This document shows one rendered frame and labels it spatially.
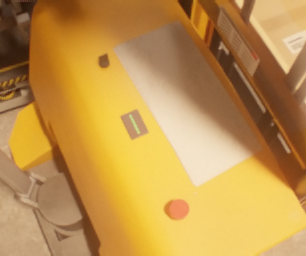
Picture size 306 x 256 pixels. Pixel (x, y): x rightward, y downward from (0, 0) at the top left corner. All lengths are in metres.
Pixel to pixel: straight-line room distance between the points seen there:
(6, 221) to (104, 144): 1.02
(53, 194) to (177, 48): 0.63
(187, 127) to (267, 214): 0.24
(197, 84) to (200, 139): 0.13
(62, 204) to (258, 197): 0.67
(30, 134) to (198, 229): 0.85
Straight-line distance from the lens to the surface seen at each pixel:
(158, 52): 0.94
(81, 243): 1.42
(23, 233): 1.78
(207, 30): 1.37
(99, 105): 0.89
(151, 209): 0.82
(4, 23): 1.21
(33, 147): 1.47
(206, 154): 0.84
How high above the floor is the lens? 1.69
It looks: 68 degrees down
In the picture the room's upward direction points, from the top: 1 degrees clockwise
